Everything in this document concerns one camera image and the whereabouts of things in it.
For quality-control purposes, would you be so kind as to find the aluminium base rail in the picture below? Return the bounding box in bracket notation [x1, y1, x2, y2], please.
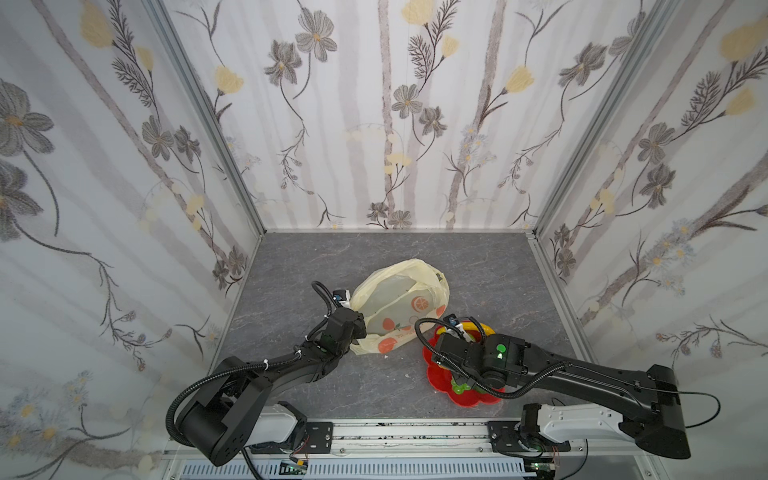
[173, 416, 667, 480]

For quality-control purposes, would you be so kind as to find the pale yellow plastic bag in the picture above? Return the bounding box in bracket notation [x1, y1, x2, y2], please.
[350, 259, 450, 356]

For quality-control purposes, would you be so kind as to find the red flower-shaped plastic bowl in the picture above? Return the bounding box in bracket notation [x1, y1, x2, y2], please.
[422, 327, 501, 408]

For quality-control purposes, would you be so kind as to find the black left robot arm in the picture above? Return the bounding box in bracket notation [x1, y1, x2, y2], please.
[165, 281, 367, 466]

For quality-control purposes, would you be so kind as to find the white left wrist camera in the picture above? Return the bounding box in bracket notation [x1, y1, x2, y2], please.
[332, 289, 351, 308]

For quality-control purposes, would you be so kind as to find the green fake grape bunch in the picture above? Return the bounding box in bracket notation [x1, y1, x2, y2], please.
[450, 379, 473, 395]

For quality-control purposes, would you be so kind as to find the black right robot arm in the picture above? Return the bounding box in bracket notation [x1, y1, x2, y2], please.
[420, 328, 707, 460]

